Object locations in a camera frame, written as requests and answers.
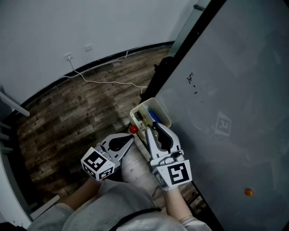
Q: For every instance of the grey whiteboard panel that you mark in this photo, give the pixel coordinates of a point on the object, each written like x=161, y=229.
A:
x=237, y=112

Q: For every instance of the white wall socket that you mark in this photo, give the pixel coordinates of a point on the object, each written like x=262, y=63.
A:
x=88, y=47
x=68, y=56

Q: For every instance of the blue plastic item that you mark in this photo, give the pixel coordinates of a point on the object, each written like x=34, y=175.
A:
x=154, y=114

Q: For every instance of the red round magnet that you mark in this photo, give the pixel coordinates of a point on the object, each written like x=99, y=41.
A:
x=133, y=129

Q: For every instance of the person's right forearm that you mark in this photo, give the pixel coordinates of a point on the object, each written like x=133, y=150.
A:
x=178, y=205

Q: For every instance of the person's grey shirt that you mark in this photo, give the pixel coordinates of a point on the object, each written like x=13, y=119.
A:
x=101, y=207

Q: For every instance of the small black object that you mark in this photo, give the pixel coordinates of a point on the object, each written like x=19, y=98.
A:
x=137, y=116

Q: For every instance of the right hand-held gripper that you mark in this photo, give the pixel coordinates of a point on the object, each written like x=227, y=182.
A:
x=176, y=173

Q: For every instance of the black marker pen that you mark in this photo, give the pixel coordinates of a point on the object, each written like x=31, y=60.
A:
x=144, y=124

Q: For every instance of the white desk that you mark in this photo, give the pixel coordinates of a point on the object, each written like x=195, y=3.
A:
x=9, y=203

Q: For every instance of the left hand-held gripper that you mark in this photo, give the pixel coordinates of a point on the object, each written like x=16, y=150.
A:
x=97, y=163

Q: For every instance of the person's left forearm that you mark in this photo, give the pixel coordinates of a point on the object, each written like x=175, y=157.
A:
x=79, y=195

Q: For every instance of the cream plastic holder box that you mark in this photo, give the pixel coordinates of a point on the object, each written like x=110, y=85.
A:
x=162, y=110

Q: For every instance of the orange round magnet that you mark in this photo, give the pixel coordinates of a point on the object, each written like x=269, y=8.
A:
x=248, y=192

